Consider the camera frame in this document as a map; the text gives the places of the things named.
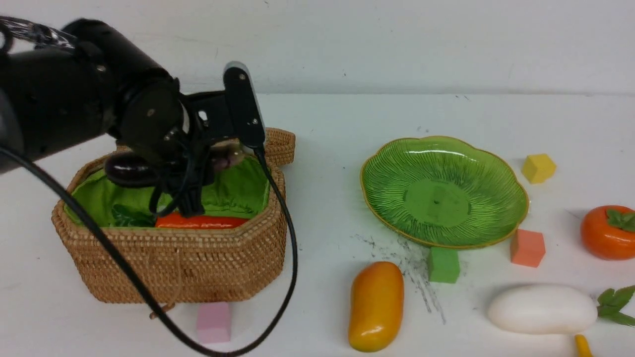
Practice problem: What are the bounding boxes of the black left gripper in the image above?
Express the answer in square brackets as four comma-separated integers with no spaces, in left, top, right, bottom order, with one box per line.
[149,91,234,218]

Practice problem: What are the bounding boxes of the red orange carrot toy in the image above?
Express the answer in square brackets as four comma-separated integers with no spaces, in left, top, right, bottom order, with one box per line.
[154,212,248,229]

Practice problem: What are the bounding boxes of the purple eggplant toy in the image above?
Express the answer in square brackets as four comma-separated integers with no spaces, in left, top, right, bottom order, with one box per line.
[104,140,245,188]

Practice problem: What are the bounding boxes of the yellow orange mango toy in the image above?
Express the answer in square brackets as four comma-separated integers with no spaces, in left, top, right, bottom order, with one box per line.
[348,261,404,353]

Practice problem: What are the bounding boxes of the white radish toy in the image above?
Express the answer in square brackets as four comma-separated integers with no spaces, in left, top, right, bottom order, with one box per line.
[486,283,634,335]

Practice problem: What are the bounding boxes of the yellow banana toy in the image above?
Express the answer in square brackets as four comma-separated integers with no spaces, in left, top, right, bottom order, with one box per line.
[574,334,593,357]

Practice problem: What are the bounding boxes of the orange persimmon toy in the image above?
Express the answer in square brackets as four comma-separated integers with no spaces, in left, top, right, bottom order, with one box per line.
[580,205,635,261]

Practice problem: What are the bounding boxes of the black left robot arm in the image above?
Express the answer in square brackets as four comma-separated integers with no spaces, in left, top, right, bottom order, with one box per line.
[1,16,258,217]

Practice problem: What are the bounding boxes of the woven rattan basket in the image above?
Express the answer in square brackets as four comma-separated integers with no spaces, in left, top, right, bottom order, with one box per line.
[52,147,287,305]

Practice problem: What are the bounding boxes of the woven rattan basket lid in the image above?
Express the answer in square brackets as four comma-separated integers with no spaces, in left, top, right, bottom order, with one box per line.
[264,128,296,168]

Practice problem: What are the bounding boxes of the pink foam block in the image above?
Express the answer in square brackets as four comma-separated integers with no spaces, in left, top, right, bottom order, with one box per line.
[196,302,232,344]

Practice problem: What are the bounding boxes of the green glass leaf plate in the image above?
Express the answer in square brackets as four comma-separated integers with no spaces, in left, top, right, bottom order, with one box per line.
[359,136,530,249]

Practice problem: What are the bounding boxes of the green foam cube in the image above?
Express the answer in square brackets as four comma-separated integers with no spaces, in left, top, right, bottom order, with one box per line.
[427,247,460,283]

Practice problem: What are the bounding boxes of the orange foam cube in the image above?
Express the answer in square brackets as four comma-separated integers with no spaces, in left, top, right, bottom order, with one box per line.
[509,229,546,268]

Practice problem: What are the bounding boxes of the yellow foam cube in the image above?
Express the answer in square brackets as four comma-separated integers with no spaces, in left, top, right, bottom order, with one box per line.
[521,154,557,184]

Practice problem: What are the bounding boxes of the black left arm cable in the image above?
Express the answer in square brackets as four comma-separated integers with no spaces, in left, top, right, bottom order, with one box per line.
[0,145,299,357]

